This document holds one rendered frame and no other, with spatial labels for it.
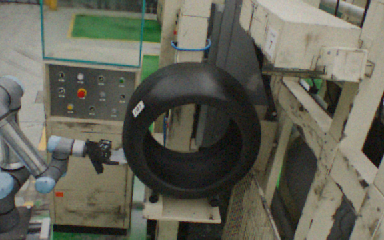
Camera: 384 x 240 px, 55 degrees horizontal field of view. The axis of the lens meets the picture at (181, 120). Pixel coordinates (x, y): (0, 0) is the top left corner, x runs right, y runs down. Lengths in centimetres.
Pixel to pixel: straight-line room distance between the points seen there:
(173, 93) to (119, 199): 132
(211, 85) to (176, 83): 14
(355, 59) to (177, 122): 102
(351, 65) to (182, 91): 60
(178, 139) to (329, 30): 104
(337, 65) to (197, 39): 80
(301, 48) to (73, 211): 198
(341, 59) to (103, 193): 185
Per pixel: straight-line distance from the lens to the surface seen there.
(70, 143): 169
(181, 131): 194
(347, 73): 117
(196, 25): 175
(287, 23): 117
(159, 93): 145
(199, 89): 143
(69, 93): 231
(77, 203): 267
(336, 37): 124
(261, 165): 203
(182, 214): 180
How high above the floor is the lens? 196
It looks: 26 degrees down
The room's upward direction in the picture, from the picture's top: 7 degrees clockwise
